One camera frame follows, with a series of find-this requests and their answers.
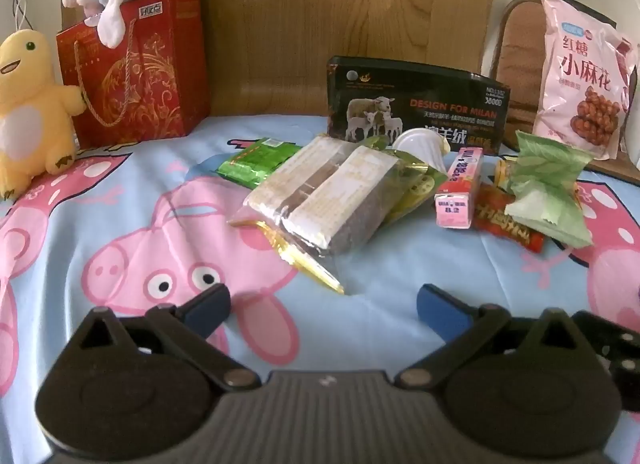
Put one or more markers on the orange wrapper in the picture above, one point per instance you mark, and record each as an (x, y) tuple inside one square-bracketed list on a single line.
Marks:
[(501, 174)]

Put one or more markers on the yellow plush toy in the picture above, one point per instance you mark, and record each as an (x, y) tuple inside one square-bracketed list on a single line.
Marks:
[(25, 109)]

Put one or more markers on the pink snack bag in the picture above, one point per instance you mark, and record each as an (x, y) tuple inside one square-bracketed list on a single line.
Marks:
[(580, 69)]

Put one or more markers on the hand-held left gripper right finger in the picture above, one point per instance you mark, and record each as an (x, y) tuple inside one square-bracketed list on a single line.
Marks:
[(440, 309)]

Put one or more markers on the small pink carton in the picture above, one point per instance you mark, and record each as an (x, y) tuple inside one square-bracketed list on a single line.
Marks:
[(457, 184)]

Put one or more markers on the red candy packet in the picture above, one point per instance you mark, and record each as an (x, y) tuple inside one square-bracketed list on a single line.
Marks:
[(500, 224)]

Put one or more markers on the printed cartoon blanket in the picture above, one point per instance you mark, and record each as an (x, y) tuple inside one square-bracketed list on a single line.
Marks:
[(125, 184)]

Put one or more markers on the black box with sheep print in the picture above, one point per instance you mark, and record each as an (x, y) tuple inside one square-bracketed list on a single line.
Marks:
[(440, 89)]

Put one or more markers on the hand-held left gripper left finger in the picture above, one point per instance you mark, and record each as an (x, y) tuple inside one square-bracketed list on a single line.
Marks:
[(207, 311)]

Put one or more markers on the brown cushioned chair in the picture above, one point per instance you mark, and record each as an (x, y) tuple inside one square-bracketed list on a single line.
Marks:
[(520, 54)]

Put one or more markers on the white plastic cup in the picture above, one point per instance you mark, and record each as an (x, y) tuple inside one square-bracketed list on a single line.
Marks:
[(417, 144)]

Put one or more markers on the clear pack of brown cakes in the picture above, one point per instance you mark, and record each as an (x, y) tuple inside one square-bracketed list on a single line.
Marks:
[(320, 194)]

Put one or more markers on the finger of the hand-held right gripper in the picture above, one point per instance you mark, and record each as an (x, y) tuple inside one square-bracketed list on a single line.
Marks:
[(610, 331)]

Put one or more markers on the wooden headboard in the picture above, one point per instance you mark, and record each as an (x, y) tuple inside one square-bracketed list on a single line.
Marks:
[(300, 19)]

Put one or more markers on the light green snack packet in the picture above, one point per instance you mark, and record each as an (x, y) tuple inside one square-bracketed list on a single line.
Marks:
[(545, 184)]

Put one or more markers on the red gift bag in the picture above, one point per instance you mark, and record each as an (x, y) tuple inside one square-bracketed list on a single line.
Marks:
[(160, 84)]

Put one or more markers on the green gold foil packet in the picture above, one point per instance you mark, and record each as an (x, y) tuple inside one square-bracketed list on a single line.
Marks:
[(420, 184)]

